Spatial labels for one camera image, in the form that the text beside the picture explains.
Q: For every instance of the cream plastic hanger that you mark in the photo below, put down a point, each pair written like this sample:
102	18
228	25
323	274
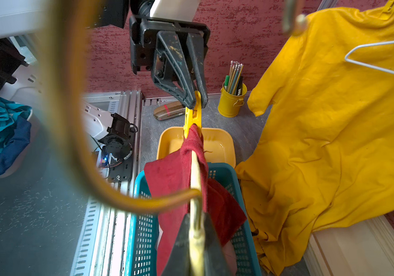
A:
64	41

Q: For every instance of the yellow pencil cup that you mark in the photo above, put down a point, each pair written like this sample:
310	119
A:
230	105

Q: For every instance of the teal plastic basket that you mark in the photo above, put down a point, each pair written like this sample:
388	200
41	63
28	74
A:
144	232

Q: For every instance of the yellow plastic tray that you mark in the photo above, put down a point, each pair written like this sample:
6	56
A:
218	144

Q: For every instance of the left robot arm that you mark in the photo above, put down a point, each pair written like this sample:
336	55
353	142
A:
25	18

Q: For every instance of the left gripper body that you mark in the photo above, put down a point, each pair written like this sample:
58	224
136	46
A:
143	31

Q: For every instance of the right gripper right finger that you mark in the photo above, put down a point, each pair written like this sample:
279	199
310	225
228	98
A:
215	263

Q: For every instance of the white wire hanger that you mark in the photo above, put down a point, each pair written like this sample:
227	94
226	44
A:
377	56

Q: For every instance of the wooden clothes rack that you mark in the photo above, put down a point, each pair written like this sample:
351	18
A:
363	249

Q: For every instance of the yellow clothespin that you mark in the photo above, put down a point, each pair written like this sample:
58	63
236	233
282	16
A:
193	116
387	10

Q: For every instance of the pencils bundle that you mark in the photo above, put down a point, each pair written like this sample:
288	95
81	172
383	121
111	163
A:
231	83

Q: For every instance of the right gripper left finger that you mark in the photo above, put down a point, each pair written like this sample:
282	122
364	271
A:
179	263

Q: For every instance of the yellow t-shirt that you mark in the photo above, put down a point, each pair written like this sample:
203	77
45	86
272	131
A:
325	158

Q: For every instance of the pink printed t-shirt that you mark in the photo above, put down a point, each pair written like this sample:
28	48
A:
230	256

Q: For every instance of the aluminium mounting rail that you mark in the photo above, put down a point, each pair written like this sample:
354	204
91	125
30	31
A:
103	248

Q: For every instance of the plaid pencil case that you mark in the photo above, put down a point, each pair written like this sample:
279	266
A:
169	110

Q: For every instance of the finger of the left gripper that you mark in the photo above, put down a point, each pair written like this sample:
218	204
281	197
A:
196	49
171	72

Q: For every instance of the dark red t-shirt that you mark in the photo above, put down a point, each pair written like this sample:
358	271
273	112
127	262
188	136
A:
173	173

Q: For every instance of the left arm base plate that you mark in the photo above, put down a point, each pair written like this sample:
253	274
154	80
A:
121	158

